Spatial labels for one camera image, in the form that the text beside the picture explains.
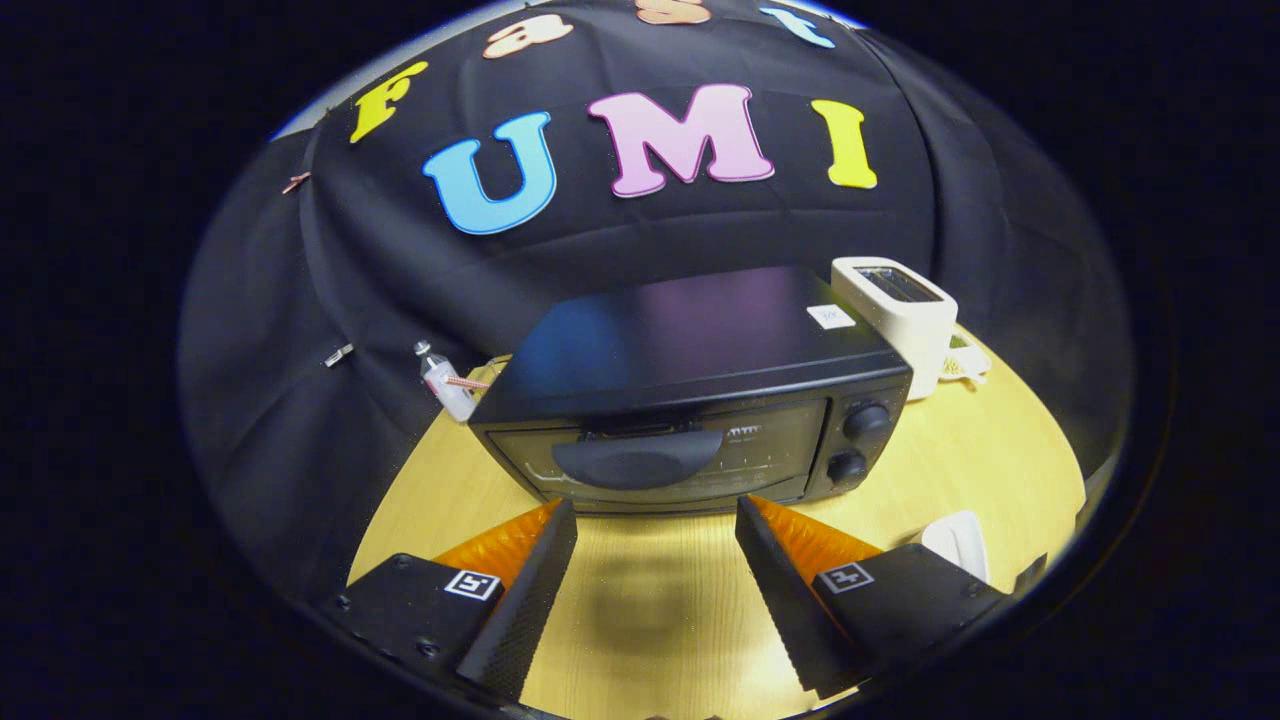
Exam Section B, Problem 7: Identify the black toaster oven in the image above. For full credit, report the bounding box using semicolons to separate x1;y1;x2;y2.
468;265;914;516

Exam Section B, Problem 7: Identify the white bread toaster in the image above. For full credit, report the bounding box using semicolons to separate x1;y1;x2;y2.
830;256;959;401

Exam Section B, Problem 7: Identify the white divided dish with beans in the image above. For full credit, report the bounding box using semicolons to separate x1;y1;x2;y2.
938;335;993;386

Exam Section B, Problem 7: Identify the clear bottle with red label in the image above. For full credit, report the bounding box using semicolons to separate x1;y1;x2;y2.
413;340;478;423

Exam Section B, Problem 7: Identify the white rectangular plate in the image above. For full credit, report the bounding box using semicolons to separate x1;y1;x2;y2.
908;510;991;586

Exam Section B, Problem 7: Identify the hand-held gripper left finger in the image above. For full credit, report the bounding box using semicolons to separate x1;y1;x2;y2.
325;498;579;704

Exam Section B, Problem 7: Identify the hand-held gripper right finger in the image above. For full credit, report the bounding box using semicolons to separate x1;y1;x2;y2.
735;495;1011;701

